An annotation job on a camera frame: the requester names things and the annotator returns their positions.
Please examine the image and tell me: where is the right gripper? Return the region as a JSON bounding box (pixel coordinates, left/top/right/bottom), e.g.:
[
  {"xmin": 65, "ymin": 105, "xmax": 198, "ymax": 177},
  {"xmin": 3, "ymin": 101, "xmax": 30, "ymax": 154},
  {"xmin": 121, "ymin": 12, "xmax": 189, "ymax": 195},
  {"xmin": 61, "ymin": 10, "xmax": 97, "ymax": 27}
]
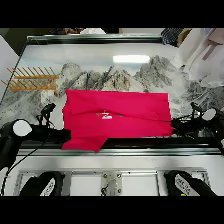
[{"xmin": 170, "ymin": 118, "xmax": 188, "ymax": 135}]

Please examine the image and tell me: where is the yellow wooden rack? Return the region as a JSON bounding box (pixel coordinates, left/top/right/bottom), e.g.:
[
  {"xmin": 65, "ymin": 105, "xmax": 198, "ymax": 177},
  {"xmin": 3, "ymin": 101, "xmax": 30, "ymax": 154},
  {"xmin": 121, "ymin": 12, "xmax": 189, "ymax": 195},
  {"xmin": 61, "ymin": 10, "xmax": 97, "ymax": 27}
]
[{"xmin": 0, "ymin": 66, "xmax": 60, "ymax": 92}]

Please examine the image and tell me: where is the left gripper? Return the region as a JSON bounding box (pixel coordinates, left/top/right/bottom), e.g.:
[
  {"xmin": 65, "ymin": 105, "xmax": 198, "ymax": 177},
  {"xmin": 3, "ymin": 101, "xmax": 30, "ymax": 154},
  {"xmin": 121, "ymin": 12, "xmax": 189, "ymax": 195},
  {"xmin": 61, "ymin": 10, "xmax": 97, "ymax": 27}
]
[{"xmin": 49, "ymin": 128, "xmax": 72, "ymax": 144}]

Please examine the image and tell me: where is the silver frame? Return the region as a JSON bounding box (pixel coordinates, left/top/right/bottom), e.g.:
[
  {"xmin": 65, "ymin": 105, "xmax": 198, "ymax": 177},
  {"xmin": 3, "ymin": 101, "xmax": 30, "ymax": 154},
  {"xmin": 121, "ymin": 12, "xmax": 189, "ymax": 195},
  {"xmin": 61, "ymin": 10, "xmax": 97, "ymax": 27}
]
[{"xmin": 13, "ymin": 34, "xmax": 224, "ymax": 197}]

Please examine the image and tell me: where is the white garment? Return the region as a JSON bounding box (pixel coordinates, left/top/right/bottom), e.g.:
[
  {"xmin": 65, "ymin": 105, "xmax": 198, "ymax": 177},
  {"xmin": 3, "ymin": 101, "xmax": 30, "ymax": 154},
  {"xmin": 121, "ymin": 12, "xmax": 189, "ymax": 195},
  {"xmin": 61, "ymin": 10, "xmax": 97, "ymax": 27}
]
[{"xmin": 179, "ymin": 28, "xmax": 224, "ymax": 88}]

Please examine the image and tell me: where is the dark striped garment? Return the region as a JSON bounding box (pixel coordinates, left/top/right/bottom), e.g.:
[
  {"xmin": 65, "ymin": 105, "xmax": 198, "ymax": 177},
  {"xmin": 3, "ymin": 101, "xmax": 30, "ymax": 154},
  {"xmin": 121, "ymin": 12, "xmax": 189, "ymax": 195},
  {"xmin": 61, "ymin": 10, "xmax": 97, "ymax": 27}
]
[{"xmin": 160, "ymin": 28, "xmax": 185, "ymax": 47}]

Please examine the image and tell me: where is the red T-shirt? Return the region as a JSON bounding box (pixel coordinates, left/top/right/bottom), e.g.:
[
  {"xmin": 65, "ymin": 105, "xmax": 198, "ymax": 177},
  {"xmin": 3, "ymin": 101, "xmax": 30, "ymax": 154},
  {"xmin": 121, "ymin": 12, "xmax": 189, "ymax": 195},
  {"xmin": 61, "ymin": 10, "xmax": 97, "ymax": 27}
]
[{"xmin": 61, "ymin": 88, "xmax": 175, "ymax": 153}]

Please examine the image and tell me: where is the black cable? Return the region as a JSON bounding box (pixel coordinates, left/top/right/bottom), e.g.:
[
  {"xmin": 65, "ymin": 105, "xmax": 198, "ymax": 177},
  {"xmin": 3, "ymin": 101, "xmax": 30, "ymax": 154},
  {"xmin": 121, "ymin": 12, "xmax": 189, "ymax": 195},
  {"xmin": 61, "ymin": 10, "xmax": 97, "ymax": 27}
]
[{"xmin": 0, "ymin": 132, "xmax": 52, "ymax": 196}]

